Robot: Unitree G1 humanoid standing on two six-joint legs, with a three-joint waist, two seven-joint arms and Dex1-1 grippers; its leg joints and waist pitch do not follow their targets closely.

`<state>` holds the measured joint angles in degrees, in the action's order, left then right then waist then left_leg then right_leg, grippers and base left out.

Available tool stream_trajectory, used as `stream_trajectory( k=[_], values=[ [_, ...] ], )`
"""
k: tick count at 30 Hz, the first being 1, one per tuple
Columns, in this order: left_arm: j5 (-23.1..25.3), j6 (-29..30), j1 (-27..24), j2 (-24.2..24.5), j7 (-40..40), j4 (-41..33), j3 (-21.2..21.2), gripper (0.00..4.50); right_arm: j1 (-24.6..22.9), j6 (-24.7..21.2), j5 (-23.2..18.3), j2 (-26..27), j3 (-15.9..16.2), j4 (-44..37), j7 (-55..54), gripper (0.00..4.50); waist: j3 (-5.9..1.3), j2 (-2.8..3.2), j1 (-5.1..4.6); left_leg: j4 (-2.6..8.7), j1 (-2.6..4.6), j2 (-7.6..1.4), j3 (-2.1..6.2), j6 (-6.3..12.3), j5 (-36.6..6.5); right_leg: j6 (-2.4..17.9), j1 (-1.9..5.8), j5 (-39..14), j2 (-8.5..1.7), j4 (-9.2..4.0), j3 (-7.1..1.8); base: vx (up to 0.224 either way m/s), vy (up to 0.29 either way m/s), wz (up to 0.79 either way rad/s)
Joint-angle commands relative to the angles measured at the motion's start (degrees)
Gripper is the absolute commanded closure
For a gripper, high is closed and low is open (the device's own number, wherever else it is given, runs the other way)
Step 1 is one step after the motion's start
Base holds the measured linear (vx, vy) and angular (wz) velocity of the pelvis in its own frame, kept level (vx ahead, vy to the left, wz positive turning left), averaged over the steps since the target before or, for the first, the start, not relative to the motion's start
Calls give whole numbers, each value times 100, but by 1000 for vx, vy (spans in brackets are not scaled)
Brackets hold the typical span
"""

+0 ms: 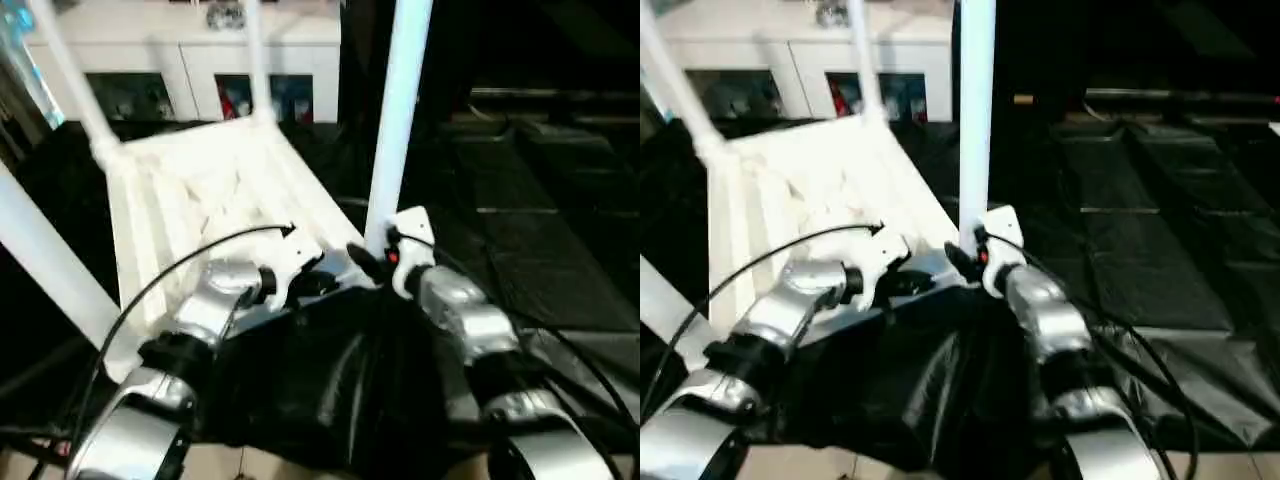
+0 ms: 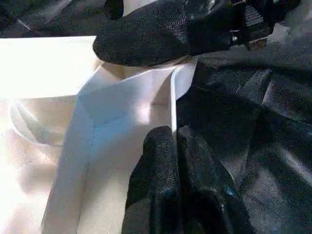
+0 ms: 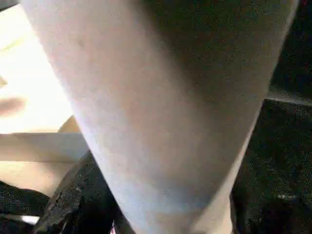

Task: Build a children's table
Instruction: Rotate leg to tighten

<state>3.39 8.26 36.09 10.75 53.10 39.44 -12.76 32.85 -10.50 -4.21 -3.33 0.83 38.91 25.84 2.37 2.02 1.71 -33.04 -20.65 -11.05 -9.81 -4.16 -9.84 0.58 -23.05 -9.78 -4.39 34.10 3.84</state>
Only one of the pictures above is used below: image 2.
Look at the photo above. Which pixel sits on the white plastic table top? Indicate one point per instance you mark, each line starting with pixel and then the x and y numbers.
pixel 36 68

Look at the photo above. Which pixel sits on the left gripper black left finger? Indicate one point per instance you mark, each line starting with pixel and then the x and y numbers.
pixel 156 185

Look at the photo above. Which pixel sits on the black plastic mat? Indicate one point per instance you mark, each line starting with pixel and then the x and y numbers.
pixel 256 134

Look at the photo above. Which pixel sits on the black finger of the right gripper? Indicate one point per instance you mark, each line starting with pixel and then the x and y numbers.
pixel 113 9

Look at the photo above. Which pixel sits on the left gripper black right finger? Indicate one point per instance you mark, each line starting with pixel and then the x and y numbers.
pixel 204 190

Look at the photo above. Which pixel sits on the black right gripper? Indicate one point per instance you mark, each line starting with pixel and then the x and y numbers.
pixel 219 26

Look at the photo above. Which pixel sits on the white plastic table leg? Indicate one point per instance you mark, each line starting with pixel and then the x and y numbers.
pixel 132 6

